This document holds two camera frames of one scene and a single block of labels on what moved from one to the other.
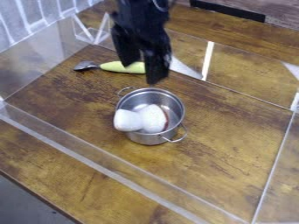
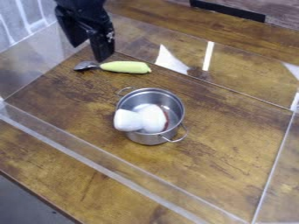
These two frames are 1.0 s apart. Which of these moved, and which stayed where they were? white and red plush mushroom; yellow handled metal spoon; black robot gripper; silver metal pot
Moved: black robot gripper
Stayed: yellow handled metal spoon; white and red plush mushroom; silver metal pot
